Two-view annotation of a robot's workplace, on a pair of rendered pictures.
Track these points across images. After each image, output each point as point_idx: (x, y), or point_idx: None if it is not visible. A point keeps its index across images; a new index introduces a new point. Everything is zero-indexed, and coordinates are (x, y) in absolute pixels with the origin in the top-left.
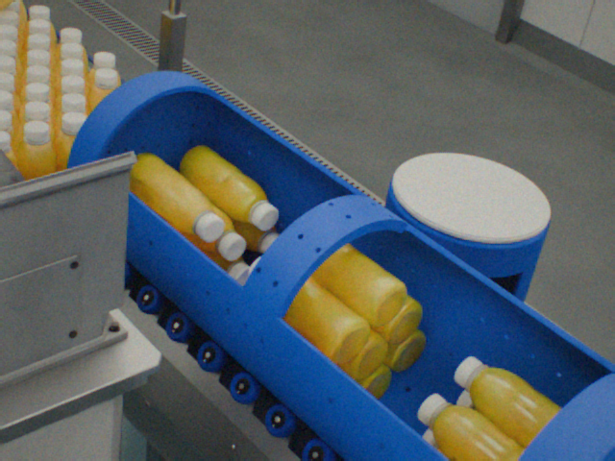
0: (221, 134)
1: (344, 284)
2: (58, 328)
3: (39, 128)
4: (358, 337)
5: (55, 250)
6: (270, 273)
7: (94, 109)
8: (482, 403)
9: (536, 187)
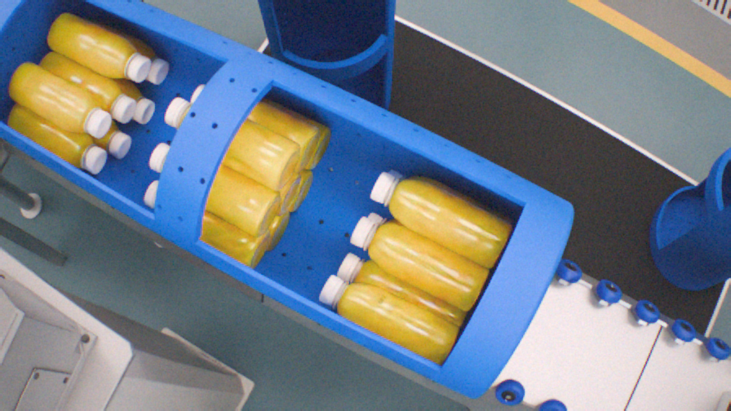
0: None
1: (238, 169)
2: (55, 391)
3: None
4: (272, 205)
5: (19, 386)
6: (170, 209)
7: None
8: (405, 225)
9: None
